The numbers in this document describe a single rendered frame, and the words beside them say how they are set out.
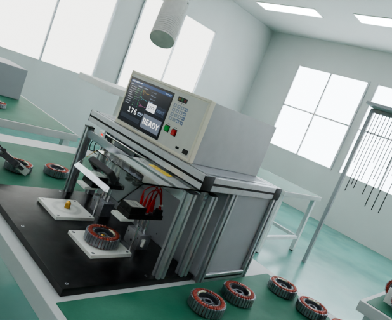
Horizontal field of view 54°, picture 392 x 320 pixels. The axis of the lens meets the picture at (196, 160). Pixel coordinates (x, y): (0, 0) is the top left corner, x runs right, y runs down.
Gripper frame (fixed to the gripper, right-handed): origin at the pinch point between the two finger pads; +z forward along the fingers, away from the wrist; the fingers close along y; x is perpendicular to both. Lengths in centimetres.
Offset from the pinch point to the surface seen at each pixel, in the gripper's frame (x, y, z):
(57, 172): 8.2, 6.5, 12.4
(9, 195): -8.8, 31.4, -15.2
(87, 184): 10.8, 44.0, -3.6
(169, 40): 113, -31, 36
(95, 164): 14, 72, -32
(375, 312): 47, 132, 88
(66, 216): -2.0, 49.0, -5.7
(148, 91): 48, 48, -16
